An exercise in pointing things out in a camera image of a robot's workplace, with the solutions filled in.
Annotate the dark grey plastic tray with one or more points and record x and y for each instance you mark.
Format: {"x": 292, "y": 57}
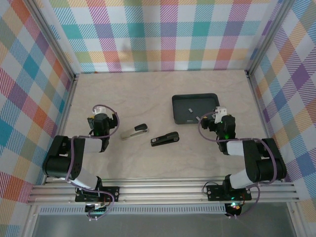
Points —
{"x": 197, "y": 103}

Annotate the black stapler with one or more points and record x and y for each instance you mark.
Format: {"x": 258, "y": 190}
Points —
{"x": 165, "y": 139}

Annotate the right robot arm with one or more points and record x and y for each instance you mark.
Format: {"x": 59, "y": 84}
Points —
{"x": 266, "y": 163}

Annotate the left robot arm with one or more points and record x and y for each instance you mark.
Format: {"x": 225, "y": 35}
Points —
{"x": 61, "y": 163}

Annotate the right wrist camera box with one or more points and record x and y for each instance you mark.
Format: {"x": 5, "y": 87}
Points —
{"x": 219, "y": 114}

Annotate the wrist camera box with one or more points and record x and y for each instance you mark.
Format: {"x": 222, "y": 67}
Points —
{"x": 219, "y": 114}
{"x": 100, "y": 109}

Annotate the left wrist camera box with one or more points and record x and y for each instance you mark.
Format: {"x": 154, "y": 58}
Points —
{"x": 100, "y": 109}

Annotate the aluminium side rail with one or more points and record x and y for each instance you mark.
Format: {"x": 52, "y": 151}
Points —
{"x": 66, "y": 111}
{"x": 264, "y": 123}

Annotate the long aluminium base rail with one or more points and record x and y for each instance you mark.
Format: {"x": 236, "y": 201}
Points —
{"x": 160, "y": 191}

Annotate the aluminium corner post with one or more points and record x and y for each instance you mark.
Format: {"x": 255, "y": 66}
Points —
{"x": 51, "y": 37}
{"x": 269, "y": 37}

